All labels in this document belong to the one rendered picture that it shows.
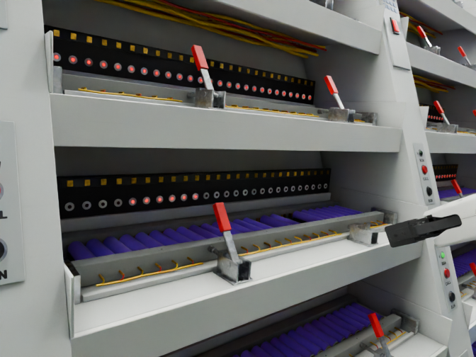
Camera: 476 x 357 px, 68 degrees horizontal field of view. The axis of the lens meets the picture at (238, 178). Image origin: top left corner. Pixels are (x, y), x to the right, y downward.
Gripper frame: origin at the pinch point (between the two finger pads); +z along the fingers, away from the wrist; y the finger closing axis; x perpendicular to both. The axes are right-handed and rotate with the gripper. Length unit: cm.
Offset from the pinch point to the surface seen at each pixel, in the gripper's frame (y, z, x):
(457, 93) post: 86, 10, 40
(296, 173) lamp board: 1.3, 17.3, 16.0
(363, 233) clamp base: -1.1, 5.9, 1.5
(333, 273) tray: -11.0, 5.8, -2.8
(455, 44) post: 86, 4, 56
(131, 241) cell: -34.3, 15.8, 7.5
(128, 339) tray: -40.0, 5.7, -2.5
